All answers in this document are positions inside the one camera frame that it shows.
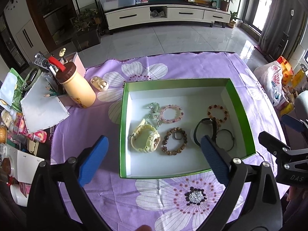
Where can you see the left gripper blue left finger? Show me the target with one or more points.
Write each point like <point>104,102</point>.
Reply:
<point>45,203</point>

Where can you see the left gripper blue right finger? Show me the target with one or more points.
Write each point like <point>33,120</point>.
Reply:
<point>262,207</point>

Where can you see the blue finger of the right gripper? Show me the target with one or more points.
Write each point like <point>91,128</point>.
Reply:
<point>272,144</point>
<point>293,123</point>

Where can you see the black cord bangle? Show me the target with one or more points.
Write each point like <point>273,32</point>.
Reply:
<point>225,139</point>

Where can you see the black wristwatch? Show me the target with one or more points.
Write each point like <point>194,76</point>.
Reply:
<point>206,126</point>

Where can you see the cream plastic wristwatch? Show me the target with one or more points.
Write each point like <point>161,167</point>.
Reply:
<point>145,138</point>

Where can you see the white plastic shopping bag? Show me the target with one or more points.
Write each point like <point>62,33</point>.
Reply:
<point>270,77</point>

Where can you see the purple floral tablecloth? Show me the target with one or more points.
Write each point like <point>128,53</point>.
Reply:
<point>180,203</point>

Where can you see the white paper sheet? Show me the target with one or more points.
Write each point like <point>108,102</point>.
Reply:
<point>41,112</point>

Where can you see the green cardboard box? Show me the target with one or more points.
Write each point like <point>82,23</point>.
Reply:
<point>192,100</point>

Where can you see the yellow bear bottle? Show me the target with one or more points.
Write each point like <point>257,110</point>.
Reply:
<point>77,86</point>

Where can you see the cream earbuds case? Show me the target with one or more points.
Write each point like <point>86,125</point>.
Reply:
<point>100,84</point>

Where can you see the white TV cabinet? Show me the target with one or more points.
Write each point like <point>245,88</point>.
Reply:
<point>158,13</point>

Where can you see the potted green plant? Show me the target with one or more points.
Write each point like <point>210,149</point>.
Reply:
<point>86,29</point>

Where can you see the clear plastic storage bin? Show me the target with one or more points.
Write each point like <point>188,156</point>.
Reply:
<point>109,5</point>

